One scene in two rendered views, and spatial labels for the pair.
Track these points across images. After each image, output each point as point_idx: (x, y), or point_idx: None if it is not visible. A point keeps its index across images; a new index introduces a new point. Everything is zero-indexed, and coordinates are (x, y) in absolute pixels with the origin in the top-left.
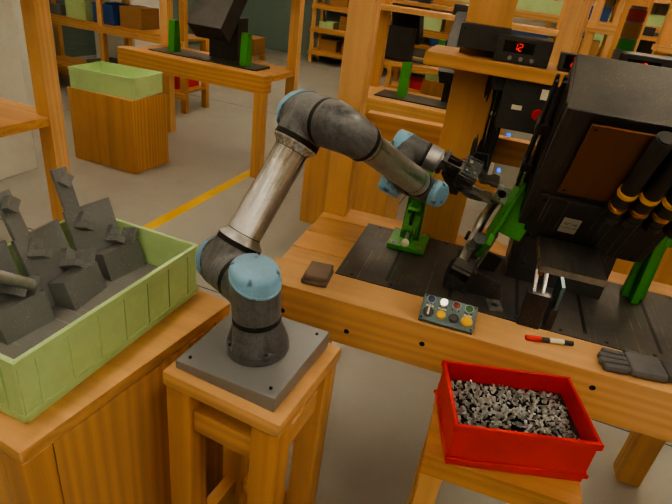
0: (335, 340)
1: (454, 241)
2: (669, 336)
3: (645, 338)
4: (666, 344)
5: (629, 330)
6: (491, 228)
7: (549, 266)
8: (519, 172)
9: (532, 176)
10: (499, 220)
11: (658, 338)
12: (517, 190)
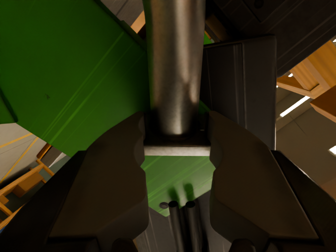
0: None
1: None
2: (132, 3)
3: (112, 12)
4: (120, 16)
5: (111, 3)
6: (33, 81)
7: (58, 160)
8: (191, 238)
9: (167, 241)
10: (64, 153)
11: (122, 9)
12: (157, 197)
